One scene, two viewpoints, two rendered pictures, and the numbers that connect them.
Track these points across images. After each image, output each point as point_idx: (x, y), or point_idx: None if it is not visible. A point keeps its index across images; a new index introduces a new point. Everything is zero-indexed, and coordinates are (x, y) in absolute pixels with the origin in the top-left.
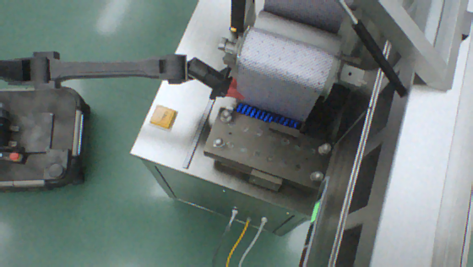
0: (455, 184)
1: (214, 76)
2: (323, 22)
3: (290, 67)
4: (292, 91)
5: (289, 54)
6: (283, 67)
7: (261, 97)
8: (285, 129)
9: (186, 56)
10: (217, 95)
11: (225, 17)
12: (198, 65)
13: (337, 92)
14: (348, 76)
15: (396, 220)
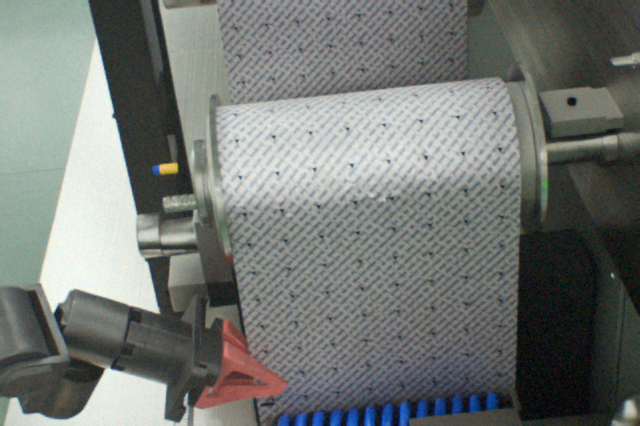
0: None
1: (157, 325)
2: (414, 83)
3: (389, 138)
4: (432, 236)
5: (369, 109)
6: (369, 147)
7: (340, 341)
8: (470, 422)
9: (40, 288)
10: (191, 375)
11: (130, 289)
12: (90, 302)
13: (559, 254)
14: (571, 108)
15: None
